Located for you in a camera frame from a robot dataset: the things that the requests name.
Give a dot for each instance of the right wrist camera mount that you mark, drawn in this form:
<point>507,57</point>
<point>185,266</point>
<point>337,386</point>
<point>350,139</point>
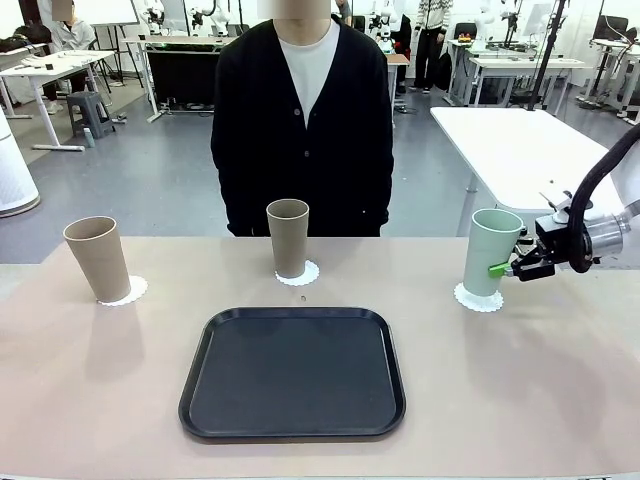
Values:
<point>559,216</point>

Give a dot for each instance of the brown tall cup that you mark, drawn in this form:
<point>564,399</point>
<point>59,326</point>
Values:
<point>102,265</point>
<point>289,240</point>

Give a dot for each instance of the small grey bottle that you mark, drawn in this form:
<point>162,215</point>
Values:
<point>89,139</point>

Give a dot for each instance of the white desk with clutter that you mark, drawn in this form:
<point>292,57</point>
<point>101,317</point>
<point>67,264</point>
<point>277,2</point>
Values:
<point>30,72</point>

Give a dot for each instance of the pale green tall cup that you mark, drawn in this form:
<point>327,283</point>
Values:
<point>487,245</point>

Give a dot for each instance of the person's left forearm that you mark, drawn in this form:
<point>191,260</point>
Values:
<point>377,190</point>

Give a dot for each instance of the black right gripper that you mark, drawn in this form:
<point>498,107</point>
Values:
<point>546,240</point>

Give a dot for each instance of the person in patterned sweater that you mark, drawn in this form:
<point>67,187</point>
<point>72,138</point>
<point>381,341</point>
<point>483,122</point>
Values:
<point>432,45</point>

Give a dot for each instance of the black plastic serving tray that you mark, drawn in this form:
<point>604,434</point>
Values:
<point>300,375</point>

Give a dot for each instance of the person's right forearm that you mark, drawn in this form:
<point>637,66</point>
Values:
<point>227,190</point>

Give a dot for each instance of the black backpack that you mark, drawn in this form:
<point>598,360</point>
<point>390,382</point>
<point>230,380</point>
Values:
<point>446,70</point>

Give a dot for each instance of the black tripod stand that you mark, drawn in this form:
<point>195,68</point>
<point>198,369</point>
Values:
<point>547,55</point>

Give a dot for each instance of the grey plastic stool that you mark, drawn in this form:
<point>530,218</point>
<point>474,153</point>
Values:
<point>90,112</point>

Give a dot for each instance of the desk with black panel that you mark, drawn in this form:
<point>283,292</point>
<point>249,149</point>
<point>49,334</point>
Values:
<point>185,75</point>

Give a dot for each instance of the white standing desk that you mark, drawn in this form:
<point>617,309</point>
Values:
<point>612,65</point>

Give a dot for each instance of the large white table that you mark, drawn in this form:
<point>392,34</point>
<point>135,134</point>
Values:
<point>500,150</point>

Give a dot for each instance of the person in black cardigan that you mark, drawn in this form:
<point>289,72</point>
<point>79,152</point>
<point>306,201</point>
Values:
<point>300,140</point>

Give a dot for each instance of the person in pale jacket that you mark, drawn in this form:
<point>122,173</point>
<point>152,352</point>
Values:
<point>72,37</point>

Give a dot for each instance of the white desk with crossbar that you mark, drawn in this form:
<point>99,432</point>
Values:
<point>525,65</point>

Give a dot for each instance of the white scalloped paper coaster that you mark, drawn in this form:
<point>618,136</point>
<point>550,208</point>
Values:
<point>312,272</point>
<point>140,289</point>
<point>480,302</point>

